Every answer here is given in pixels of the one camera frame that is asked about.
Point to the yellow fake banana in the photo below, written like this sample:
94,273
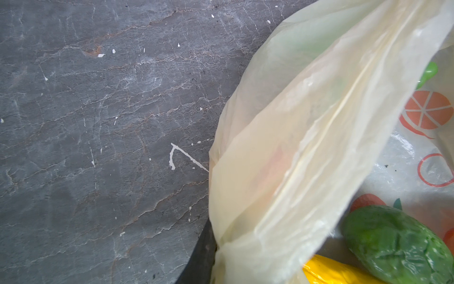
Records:
322,270

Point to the cream plastic shopping bag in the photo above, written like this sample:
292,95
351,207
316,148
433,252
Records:
327,119

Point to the green fake grapes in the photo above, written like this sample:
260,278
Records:
430,71

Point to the green fake pepper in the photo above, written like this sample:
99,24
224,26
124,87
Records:
396,248

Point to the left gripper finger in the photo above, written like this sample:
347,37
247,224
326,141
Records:
199,267

